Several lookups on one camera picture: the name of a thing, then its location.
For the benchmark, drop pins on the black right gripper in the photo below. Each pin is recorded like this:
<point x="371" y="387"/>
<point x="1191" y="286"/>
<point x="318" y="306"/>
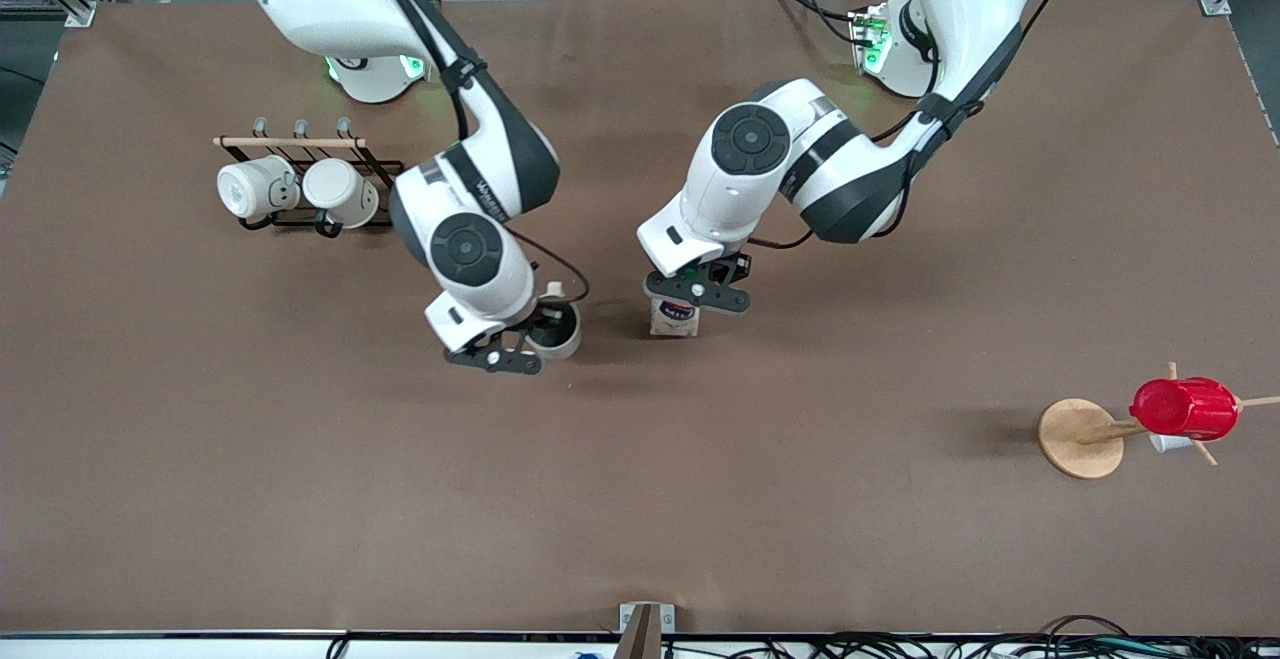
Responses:
<point x="541" y="319"/>

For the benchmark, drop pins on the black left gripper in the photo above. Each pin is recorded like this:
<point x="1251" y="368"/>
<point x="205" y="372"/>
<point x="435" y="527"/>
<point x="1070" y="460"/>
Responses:
<point x="738" y="267"/>

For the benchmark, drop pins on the blue white milk carton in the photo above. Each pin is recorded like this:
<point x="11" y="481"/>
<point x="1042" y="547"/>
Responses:
<point x="675" y="321"/>

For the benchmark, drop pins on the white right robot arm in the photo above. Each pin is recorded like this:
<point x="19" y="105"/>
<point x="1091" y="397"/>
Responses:
<point x="470" y="249"/>

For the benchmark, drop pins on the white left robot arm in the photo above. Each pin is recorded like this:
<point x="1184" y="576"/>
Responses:
<point x="750" y="169"/>

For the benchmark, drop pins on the small white cup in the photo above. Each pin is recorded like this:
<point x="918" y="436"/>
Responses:
<point x="1168" y="443"/>

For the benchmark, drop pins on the red plastic cup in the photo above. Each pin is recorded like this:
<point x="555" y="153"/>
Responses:
<point x="1185" y="409"/>

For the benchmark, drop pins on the brown table cover sheet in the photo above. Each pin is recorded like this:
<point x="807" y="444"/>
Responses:
<point x="640" y="489"/>

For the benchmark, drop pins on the plain white mug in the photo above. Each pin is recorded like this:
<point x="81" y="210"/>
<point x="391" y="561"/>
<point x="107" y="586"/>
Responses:
<point x="340" y="191"/>

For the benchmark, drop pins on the white mug with face print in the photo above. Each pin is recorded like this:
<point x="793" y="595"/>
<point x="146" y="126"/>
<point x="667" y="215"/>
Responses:
<point x="250" y="187"/>

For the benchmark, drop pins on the wooden mug tree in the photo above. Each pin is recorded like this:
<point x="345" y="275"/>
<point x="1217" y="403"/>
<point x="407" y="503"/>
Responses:
<point x="1080" y="439"/>

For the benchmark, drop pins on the metal bracket with wooden post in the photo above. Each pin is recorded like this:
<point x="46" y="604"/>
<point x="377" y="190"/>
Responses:
<point x="645" y="624"/>

